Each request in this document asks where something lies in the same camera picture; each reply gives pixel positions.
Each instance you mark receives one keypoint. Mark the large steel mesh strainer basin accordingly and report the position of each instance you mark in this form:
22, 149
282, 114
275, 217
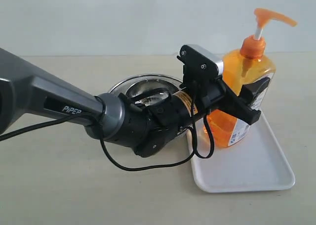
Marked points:
123, 85

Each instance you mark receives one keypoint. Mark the orange dish soap pump bottle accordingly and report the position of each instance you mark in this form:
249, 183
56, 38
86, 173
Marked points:
248, 72

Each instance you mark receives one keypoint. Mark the small stainless steel bowl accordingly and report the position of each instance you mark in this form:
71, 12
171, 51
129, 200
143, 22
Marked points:
150, 91

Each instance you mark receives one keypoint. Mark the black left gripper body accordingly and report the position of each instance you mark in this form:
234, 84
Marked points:
193, 101

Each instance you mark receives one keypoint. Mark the white plastic tray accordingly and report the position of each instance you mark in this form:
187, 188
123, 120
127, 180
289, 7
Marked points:
256, 163

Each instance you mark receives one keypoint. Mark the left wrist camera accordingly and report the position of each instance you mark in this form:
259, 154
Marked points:
199, 65

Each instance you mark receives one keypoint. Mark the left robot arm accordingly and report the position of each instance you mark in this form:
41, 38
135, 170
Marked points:
122, 120

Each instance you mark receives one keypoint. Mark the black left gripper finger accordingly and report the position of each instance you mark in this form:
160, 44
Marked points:
252, 94
232, 105

